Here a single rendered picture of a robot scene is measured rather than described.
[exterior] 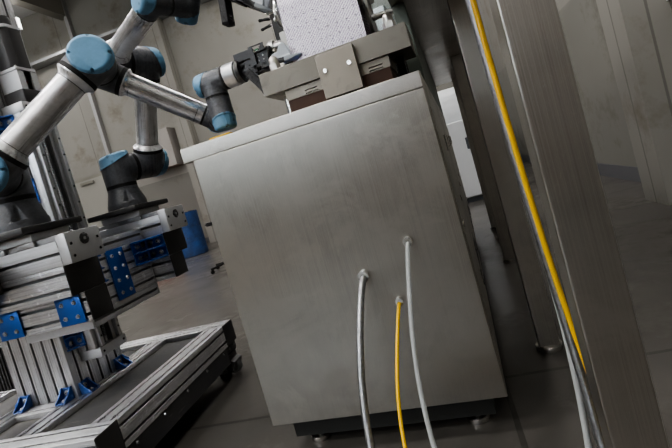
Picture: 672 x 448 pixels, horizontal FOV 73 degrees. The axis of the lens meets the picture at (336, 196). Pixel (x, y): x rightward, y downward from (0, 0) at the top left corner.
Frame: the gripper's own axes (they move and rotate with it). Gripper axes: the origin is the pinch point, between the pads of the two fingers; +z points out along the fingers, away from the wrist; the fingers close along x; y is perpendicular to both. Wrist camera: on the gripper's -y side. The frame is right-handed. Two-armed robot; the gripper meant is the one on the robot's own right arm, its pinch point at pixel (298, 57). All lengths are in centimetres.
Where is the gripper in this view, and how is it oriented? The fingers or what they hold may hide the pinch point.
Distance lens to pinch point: 143.9
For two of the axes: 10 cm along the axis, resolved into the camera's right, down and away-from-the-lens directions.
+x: 2.5, -1.2, 9.6
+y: -2.8, -9.6, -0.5
